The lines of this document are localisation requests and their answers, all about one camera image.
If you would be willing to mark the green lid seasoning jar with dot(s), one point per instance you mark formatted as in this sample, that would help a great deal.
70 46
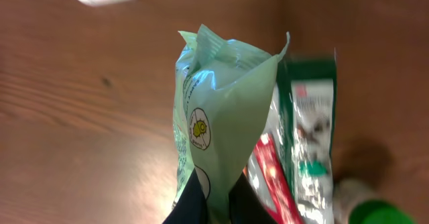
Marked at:
355 202

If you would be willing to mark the teal white snack packet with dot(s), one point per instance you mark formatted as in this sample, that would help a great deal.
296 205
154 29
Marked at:
223 93

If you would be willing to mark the red stick sachet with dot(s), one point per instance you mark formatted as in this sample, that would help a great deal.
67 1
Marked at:
266 177

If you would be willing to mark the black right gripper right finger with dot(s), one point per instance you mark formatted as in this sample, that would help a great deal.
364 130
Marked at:
245 207

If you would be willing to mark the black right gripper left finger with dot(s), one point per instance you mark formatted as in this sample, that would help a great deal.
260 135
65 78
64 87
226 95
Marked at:
191 207

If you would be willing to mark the green white packet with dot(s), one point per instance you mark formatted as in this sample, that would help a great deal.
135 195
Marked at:
302 119

